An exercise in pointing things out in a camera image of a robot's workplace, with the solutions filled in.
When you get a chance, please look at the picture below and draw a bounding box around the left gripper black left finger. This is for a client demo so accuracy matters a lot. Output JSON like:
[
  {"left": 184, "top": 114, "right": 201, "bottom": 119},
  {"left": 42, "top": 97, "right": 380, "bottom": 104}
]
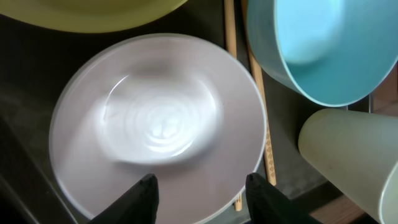
[{"left": 88, "top": 174, "right": 159, "bottom": 224}]

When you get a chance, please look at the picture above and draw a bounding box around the yellow plate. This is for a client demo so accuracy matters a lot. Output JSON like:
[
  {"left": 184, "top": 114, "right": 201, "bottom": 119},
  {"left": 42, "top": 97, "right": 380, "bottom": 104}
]
[{"left": 1, "top": 0, "right": 187, "bottom": 33}]

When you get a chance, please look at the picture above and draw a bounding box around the white bowl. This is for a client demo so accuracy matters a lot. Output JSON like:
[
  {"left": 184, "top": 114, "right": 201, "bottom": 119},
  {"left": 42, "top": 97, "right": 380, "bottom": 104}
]
[{"left": 49, "top": 34, "right": 267, "bottom": 223}]

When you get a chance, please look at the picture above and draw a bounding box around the light blue bowl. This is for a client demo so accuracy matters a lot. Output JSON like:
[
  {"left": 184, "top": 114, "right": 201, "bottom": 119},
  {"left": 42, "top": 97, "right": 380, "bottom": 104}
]
[{"left": 246, "top": 0, "right": 397, "bottom": 107}]

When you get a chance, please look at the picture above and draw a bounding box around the wooden chopstick right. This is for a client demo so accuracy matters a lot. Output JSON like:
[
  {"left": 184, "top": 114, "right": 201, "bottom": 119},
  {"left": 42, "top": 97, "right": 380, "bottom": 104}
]
[{"left": 241, "top": 0, "right": 277, "bottom": 187}]

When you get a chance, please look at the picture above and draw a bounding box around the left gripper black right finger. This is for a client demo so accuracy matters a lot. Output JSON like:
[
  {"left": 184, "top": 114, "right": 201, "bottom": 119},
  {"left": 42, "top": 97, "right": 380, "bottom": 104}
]
[{"left": 245, "top": 172, "right": 321, "bottom": 224}]

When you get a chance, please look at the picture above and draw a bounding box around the pale green cup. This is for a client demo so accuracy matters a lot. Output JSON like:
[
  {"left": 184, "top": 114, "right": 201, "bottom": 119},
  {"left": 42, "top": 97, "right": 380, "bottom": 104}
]
[{"left": 298, "top": 108, "right": 397, "bottom": 223}]

